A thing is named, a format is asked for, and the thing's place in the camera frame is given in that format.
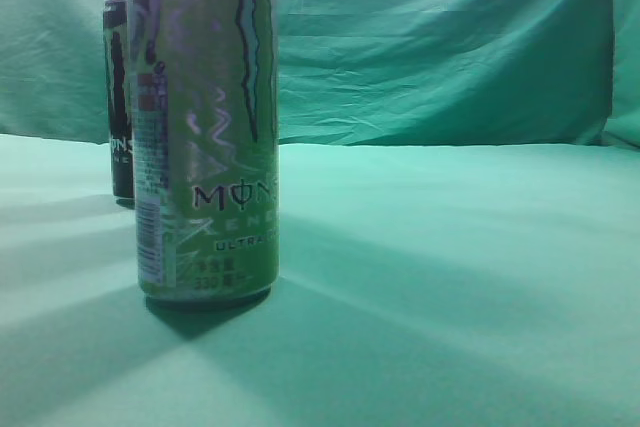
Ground light green Monster can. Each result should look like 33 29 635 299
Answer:
128 0 279 305

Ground green backdrop cloth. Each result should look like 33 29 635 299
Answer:
1 0 639 145

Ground green table cloth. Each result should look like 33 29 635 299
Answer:
1 136 639 426

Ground black Monster energy can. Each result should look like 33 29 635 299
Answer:
103 0 134 202

